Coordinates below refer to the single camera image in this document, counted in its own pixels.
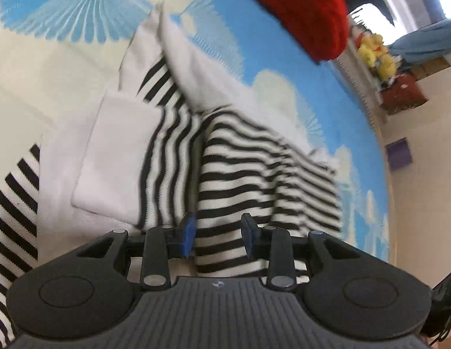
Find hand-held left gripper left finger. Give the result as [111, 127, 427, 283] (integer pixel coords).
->
[75, 213, 197, 292]

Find white ribbed rail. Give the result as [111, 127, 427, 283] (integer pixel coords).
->
[336, 11, 389, 129]

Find yellow plush toys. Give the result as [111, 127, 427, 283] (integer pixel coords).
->
[357, 33, 398, 81]

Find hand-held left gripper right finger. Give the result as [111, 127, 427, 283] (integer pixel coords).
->
[241, 213, 360, 292]

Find purple box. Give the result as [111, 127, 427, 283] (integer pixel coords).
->
[386, 137, 413, 170]

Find light blue cloth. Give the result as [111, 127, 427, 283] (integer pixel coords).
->
[388, 17, 451, 67]

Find red knitted cloth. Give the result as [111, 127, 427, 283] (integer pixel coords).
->
[216, 0, 350, 62]

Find black white striped shirt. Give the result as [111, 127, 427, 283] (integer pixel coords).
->
[0, 2, 342, 348]

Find red box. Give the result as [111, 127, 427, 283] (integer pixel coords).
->
[380, 74, 429, 115]

